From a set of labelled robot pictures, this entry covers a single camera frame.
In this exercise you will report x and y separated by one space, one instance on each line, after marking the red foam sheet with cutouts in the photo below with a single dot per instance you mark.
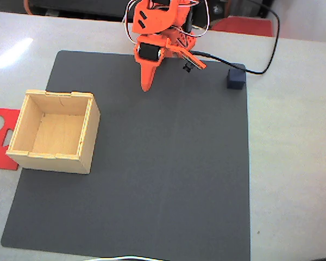
0 159

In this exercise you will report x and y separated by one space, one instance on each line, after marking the plain red sheet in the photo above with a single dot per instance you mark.
241 27

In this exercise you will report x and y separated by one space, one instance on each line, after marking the wooden box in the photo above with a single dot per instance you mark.
57 133

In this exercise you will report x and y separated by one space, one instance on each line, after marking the blue cube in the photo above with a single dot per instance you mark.
235 80

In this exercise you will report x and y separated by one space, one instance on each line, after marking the dark grey mat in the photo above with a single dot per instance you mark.
165 163

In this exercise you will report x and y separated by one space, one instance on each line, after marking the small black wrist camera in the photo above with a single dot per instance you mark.
187 67

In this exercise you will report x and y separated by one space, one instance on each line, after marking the black background equipment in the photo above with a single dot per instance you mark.
84 6

